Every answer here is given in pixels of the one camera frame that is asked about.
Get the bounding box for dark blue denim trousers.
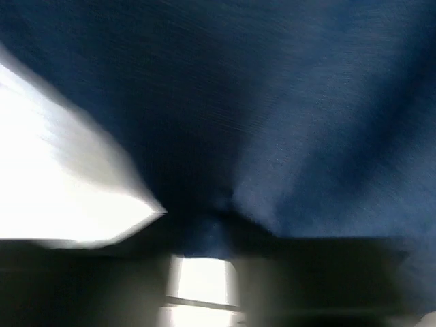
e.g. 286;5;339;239
1;1;435;312

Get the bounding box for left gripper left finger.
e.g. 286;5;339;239
0;211;178;327

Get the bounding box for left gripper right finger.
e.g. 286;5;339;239
221;212;435;326

